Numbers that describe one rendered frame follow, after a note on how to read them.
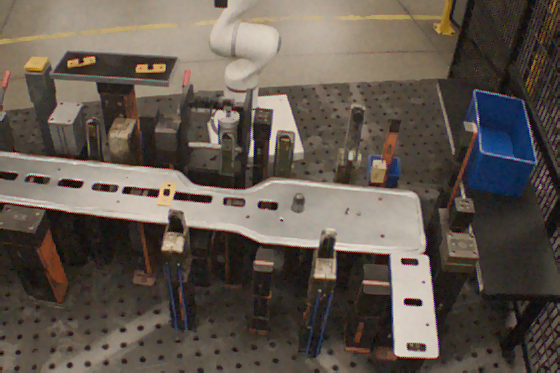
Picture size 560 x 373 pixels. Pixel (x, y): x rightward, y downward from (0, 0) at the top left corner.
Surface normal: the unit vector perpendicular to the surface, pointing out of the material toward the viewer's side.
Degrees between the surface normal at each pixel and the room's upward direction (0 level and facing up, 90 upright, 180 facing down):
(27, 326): 0
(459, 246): 0
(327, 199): 0
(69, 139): 90
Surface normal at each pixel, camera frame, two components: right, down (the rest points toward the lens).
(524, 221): 0.06, -0.74
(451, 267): -0.07, 0.65
